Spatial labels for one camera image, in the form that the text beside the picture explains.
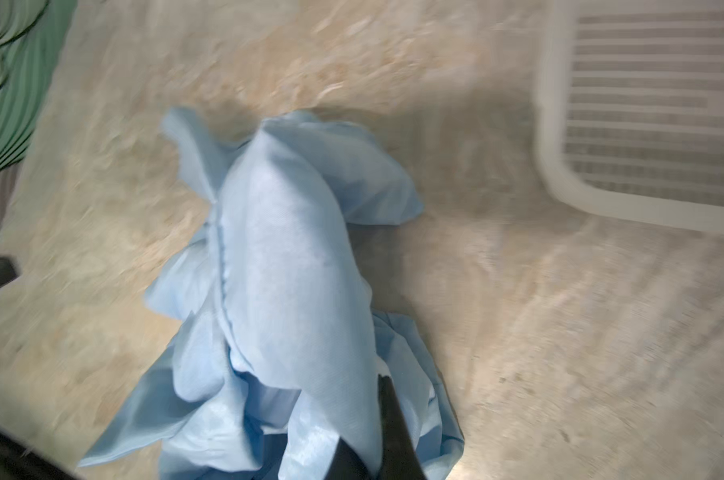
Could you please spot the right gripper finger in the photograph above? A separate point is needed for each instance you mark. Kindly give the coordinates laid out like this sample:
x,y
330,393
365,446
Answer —
x,y
399,460

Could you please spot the light blue long sleeve shirt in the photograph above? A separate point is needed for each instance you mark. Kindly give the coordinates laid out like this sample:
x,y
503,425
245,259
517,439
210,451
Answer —
x,y
279,349

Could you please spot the white plastic laundry basket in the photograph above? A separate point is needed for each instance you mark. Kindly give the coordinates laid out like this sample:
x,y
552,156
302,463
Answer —
x,y
629,101

